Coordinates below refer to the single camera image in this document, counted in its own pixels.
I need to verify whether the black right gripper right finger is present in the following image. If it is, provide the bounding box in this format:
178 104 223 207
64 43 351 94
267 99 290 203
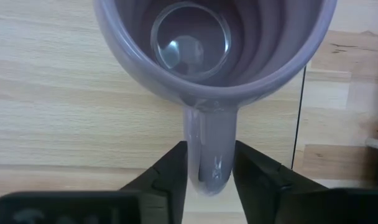
234 139 330 224

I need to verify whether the ribbed purple mug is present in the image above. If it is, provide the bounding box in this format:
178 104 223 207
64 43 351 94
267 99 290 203
92 0 338 197

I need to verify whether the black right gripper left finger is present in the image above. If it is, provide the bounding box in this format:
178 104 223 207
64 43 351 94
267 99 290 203
119 140 189 224

